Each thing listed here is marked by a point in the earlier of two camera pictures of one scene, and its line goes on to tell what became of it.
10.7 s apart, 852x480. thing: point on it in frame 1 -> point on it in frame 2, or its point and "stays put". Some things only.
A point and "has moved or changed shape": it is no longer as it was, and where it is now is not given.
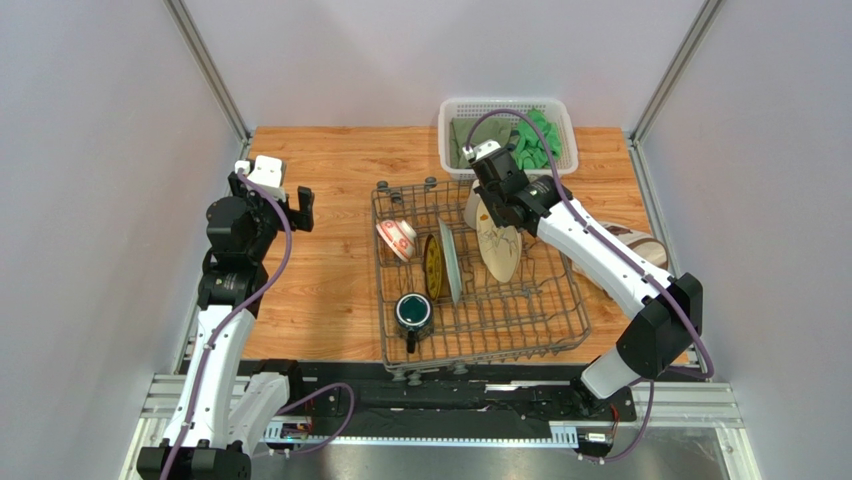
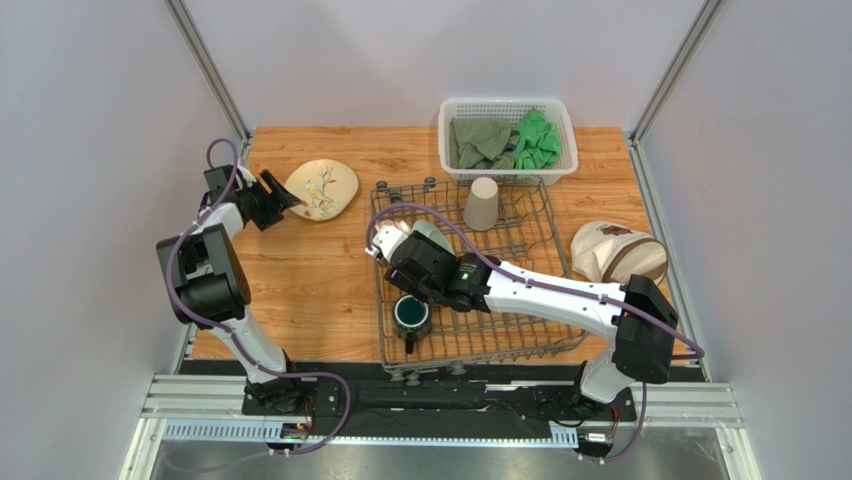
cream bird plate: x=500 y=246 -> x=326 y=188
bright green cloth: x=530 y=151 stays put
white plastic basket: x=556 y=109 stays put
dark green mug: x=414 y=318 stays put
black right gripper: x=496 y=194 -> x=405 y=252
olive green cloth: x=484 y=130 stays put
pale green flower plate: x=452 y=261 has moved or changed shape
